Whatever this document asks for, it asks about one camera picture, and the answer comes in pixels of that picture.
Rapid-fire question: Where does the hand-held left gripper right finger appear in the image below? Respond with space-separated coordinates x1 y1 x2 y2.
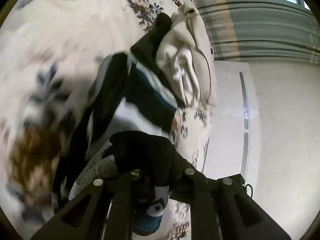
172 155 293 240

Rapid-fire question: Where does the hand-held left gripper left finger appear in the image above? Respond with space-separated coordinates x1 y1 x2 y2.
30 169 142 240

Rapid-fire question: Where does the striped knit sweater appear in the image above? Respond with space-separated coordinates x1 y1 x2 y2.
51 51 178 237

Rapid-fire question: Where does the white folded garment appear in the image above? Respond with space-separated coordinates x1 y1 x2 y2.
171 49 194 82

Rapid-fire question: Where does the black folded garment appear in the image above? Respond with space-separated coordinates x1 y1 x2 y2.
130 12 173 80

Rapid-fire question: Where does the beige folded garment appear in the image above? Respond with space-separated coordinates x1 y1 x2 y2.
155 1 218 108

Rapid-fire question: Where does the floral bed sheet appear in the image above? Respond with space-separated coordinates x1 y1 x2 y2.
0 0 215 240

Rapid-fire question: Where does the wide green striped curtain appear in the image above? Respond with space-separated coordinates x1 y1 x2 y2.
194 0 320 64

